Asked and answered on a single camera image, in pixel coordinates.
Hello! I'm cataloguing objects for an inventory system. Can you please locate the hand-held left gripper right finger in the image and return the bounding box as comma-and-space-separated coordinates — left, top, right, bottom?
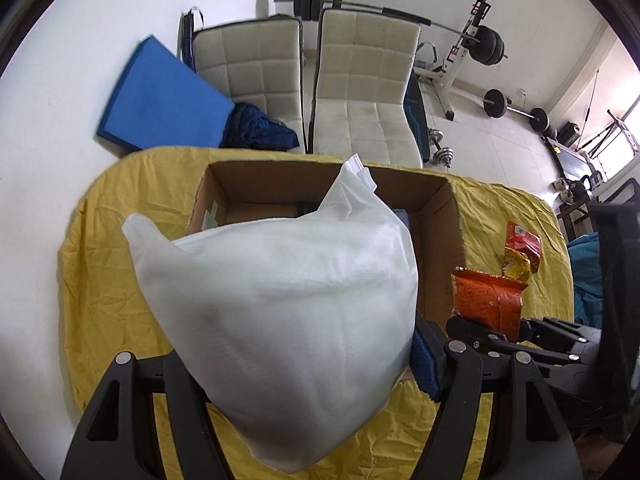
409, 312, 584, 480

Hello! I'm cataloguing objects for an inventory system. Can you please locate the orange snack packet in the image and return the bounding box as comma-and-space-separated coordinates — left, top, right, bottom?
451, 266, 529, 341

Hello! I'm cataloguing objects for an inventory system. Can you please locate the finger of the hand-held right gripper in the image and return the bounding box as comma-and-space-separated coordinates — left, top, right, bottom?
446, 314, 592, 367
519, 317, 597, 346

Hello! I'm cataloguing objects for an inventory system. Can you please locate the yellow snack packet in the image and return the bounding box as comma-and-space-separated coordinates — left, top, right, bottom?
501, 247, 532, 284

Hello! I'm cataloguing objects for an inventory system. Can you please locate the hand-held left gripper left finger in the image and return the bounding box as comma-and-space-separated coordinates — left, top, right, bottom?
60, 351, 236, 480

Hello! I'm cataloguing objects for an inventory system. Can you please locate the dark blue cloth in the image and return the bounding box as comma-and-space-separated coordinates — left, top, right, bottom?
220, 102, 300, 152

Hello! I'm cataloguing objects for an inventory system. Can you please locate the short barbell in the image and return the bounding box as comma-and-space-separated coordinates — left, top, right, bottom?
482, 88, 551, 132

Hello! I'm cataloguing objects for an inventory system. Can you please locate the cardboard box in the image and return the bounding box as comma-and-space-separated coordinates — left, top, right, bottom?
186, 160, 468, 328

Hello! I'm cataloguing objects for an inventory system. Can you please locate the barbell with black plates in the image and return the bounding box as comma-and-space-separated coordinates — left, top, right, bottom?
273, 0, 509, 66

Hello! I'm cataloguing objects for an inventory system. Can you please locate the red snack packet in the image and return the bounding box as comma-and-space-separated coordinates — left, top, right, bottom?
505, 221, 542, 273

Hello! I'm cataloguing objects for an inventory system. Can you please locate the white weight bench rack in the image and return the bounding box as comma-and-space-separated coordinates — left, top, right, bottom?
415, 0, 492, 122

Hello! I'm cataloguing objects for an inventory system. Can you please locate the teal cloth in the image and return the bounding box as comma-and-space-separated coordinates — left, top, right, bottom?
566, 232, 603, 326

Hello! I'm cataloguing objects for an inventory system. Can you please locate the folded black frame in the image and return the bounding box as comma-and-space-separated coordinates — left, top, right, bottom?
177, 6, 206, 70

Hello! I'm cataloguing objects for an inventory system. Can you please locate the yellow tablecloth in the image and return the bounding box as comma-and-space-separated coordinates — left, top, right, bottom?
58, 147, 576, 480

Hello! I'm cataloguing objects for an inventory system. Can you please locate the white padded chair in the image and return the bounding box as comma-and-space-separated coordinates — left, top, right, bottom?
307, 7, 424, 168
192, 16, 307, 153

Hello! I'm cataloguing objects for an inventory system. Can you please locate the blue foam mat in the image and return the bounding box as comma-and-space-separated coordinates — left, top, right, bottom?
96, 35, 236, 151

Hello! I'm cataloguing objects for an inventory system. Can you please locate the white fabric bag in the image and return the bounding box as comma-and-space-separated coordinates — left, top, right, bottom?
121, 154, 420, 475

